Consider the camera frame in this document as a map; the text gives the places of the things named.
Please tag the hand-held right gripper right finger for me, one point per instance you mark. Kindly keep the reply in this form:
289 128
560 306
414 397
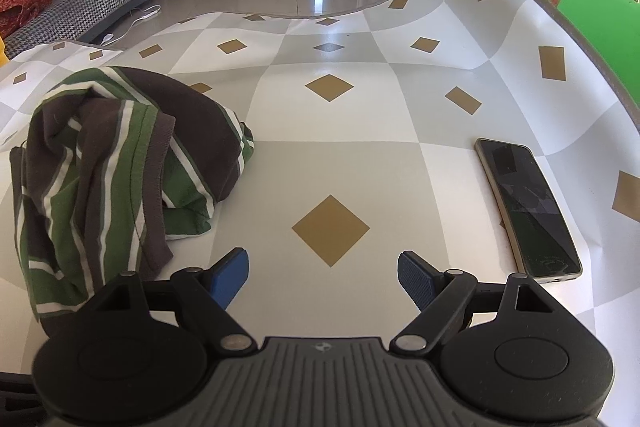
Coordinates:
417 279

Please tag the black smartphone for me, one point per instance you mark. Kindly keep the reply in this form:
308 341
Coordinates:
530 212

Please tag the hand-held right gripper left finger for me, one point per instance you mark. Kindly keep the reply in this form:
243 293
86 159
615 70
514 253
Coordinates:
232 274

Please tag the houndstooth sofa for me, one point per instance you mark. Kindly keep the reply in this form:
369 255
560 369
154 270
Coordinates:
75 7

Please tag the green brown striped shirt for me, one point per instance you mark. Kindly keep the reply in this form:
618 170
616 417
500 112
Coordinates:
100 167

